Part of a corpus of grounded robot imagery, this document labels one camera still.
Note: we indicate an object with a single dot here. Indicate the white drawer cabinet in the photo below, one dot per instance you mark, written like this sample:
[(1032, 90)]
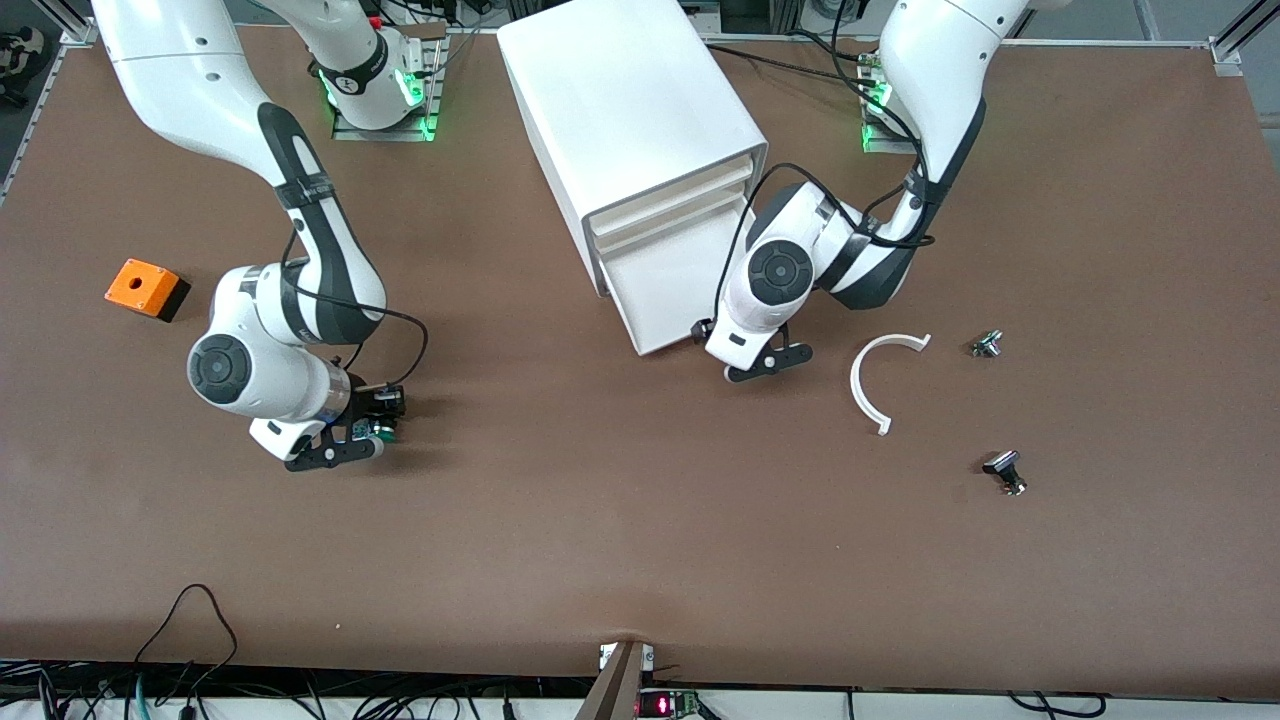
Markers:
[(620, 90)]

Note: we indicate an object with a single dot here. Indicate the white plastic drawer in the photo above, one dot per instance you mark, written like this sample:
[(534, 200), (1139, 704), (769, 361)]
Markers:
[(660, 290), (680, 193), (690, 211)]

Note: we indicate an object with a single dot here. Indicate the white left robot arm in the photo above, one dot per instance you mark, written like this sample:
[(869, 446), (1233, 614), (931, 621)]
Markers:
[(930, 60)]

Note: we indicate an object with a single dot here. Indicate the green push button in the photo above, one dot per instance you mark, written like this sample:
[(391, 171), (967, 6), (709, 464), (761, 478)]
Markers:
[(381, 432)]

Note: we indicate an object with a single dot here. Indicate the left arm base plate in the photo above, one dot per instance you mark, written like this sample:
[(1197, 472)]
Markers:
[(885, 145)]

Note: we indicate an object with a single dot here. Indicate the orange button enclosure box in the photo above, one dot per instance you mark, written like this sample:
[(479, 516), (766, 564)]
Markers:
[(140, 285)]

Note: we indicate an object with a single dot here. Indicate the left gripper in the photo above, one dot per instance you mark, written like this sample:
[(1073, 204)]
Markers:
[(697, 329)]

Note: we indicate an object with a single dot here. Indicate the black-headed selector switch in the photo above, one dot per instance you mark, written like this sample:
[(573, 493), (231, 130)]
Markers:
[(1000, 463)]

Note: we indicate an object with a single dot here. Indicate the aluminium frame corner profile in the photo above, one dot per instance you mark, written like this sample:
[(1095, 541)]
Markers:
[(1230, 50), (70, 25)]

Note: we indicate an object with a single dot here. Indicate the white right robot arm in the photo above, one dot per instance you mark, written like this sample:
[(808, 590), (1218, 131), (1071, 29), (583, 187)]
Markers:
[(180, 90)]

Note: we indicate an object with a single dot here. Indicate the circuit board with red display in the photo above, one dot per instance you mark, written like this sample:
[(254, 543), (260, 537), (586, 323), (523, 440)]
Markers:
[(668, 705)]

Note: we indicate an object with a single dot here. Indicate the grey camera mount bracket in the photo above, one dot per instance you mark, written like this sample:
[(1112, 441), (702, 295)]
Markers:
[(615, 690)]

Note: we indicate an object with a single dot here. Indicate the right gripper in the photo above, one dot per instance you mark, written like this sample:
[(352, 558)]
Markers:
[(375, 403)]

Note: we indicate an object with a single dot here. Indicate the small metal switch part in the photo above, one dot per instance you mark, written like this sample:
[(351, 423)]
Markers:
[(986, 345)]

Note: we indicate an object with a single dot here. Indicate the white curved plastic strip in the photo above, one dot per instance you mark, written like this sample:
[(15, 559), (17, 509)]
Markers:
[(856, 385)]

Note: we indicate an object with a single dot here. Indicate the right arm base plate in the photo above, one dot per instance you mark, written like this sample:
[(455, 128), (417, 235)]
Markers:
[(350, 133)]

